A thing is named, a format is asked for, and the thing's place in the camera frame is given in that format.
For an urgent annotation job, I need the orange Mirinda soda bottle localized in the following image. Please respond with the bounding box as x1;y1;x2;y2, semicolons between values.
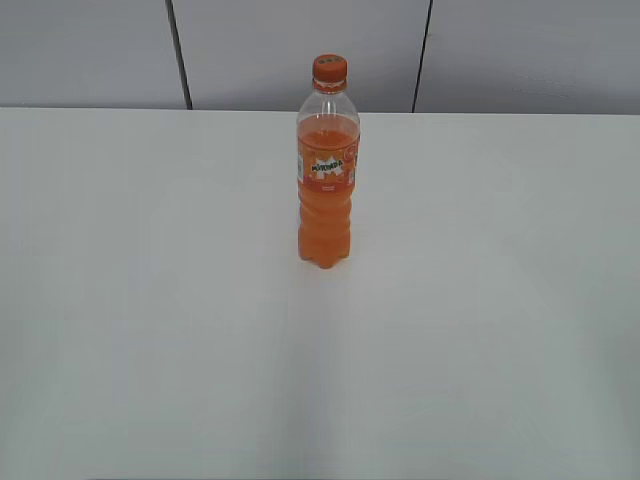
297;80;361;268

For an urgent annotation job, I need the orange plastic bottle cap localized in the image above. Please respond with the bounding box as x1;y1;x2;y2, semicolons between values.
312;53;348;83

